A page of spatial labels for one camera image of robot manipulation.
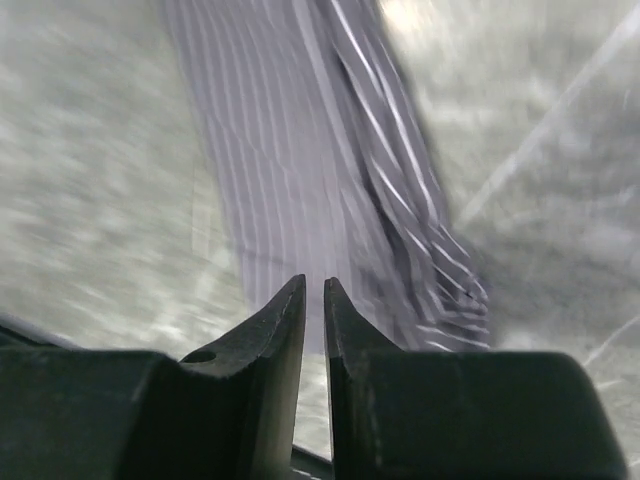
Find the striped grey underwear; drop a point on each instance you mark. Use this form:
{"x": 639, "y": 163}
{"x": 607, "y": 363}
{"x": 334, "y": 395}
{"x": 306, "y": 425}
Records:
{"x": 323, "y": 167}

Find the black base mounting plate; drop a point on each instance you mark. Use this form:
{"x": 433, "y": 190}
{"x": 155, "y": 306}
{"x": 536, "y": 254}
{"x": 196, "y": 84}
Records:
{"x": 15, "y": 332}

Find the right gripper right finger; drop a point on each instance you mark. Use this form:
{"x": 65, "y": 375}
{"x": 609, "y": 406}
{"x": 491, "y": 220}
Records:
{"x": 436, "y": 415}

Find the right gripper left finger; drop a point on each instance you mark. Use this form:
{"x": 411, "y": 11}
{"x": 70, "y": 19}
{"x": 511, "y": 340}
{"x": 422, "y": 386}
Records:
{"x": 225, "y": 411}

